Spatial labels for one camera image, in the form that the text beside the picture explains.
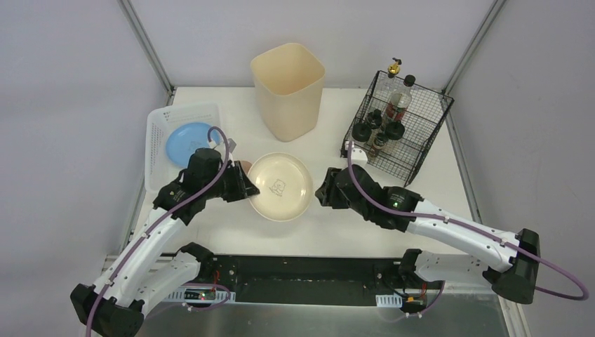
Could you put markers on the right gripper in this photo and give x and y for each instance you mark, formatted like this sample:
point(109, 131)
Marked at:
point(332, 188)

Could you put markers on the soy sauce bottle red label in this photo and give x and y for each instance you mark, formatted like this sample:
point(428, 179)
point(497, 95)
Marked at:
point(399, 101)

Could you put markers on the white plastic basket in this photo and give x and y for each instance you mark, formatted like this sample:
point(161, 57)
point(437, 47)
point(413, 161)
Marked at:
point(161, 122)

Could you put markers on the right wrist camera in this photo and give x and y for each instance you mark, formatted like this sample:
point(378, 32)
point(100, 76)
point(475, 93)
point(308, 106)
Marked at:
point(357, 155)

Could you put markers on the small dark spice jar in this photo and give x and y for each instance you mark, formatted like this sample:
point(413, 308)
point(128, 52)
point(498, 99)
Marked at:
point(377, 144)

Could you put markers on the blue plate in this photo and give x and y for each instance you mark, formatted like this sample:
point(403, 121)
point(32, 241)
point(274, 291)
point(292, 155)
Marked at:
point(185, 140)

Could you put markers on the pink mug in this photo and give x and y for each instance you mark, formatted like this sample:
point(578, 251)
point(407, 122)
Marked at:
point(245, 165)

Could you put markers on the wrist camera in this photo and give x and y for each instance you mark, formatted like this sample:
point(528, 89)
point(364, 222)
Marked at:
point(357, 155)
point(223, 149)

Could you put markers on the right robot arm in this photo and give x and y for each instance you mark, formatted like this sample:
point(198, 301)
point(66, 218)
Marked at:
point(502, 260)

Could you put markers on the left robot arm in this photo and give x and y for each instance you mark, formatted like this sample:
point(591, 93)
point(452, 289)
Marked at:
point(117, 302)

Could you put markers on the beige plastic bin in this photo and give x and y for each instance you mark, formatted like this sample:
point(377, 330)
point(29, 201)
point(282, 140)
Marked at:
point(288, 84)

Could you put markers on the beige plate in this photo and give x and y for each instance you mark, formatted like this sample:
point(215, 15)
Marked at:
point(285, 185)

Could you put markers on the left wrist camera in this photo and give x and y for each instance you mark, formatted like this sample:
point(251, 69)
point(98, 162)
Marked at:
point(223, 149)

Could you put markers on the black wire basket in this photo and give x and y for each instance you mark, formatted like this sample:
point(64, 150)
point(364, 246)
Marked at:
point(424, 117)

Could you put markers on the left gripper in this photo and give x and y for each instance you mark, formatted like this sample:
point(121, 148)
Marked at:
point(240, 180)

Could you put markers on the clear glass bottle gold cap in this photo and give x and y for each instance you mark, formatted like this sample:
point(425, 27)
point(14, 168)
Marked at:
point(387, 83)

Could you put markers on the black lid jar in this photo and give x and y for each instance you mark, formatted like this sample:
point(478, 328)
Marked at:
point(394, 130)
point(360, 134)
point(374, 119)

